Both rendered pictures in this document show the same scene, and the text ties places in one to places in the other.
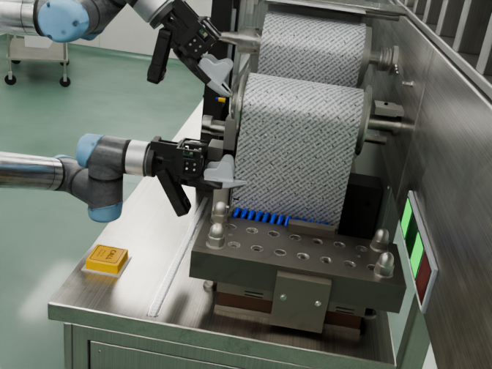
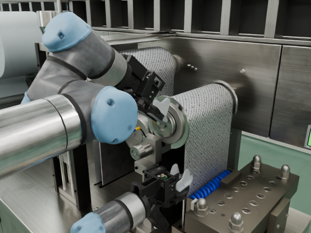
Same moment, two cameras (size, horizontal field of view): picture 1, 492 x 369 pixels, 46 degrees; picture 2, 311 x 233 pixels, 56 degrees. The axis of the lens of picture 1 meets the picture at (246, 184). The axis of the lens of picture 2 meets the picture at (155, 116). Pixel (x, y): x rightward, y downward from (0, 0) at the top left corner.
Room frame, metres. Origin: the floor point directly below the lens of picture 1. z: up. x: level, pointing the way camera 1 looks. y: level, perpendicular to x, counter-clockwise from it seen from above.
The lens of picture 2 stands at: (0.75, 0.62, 1.54)
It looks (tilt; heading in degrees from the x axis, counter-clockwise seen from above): 20 degrees down; 308
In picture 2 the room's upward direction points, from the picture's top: straight up
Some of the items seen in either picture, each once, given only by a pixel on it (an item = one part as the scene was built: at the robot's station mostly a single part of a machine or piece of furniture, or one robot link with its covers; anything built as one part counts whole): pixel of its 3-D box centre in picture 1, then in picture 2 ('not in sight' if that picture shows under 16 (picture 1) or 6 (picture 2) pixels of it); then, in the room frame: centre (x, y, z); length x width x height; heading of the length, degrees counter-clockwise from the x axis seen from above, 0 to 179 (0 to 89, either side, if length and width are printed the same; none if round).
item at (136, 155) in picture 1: (141, 158); (128, 209); (1.13, 0.23, 1.11); 0.08 x 0.05 x 0.08; 176
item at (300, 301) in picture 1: (299, 302); (278, 222); (0.89, -0.13, 0.96); 0.10 x 0.03 x 0.11; 86
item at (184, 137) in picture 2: (244, 102); (167, 122); (1.17, 0.03, 1.25); 0.15 x 0.01 x 0.15; 175
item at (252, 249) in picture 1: (296, 259); (247, 200); (0.98, -0.12, 1.00); 0.40 x 0.16 x 0.06; 86
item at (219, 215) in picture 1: (220, 211); (201, 205); (1.04, 0.05, 1.05); 0.04 x 0.04 x 0.04
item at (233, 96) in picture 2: (363, 120); (217, 101); (1.15, -0.22, 1.25); 0.15 x 0.01 x 0.15; 175
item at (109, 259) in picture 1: (107, 258); not in sight; (1.03, 0.27, 0.91); 0.07 x 0.07 x 0.02; 86
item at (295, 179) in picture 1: (290, 181); (208, 159); (1.10, -0.09, 1.11); 0.23 x 0.01 x 0.18; 86
